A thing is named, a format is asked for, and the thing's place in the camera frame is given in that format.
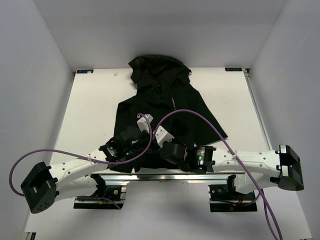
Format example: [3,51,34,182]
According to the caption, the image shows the right blue table sticker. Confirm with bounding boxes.
[224,67,243,72]

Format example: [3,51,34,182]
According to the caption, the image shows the left blue table sticker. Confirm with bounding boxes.
[76,69,94,74]

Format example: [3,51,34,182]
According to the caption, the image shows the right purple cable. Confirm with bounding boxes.
[152,109,283,240]

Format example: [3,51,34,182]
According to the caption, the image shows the purple cable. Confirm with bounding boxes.
[152,109,283,240]
[8,113,153,210]

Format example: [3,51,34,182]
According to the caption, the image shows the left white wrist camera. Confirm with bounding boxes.
[136,114,154,133]

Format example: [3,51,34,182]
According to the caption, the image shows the aluminium table frame rail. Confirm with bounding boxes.
[89,171,246,185]

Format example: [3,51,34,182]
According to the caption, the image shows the black jacket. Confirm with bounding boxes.
[107,55,229,174]

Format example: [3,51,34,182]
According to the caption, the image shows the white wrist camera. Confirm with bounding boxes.
[136,114,154,133]
[154,125,174,148]

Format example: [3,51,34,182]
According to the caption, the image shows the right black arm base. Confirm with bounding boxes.
[208,184,258,213]

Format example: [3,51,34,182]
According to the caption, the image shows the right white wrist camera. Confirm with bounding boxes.
[154,125,174,148]

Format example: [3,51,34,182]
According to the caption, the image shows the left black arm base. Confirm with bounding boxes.
[73,174,127,210]

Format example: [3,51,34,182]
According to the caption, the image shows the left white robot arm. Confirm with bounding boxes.
[20,125,153,214]

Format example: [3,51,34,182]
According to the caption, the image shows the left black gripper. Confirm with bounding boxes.
[124,129,161,156]

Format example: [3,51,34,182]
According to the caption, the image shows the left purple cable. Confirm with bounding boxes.
[8,113,153,210]

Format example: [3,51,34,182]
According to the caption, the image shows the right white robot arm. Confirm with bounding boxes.
[159,143,305,200]

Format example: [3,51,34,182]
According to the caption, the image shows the blue table sticker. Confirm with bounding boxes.
[224,67,243,72]
[76,69,94,74]

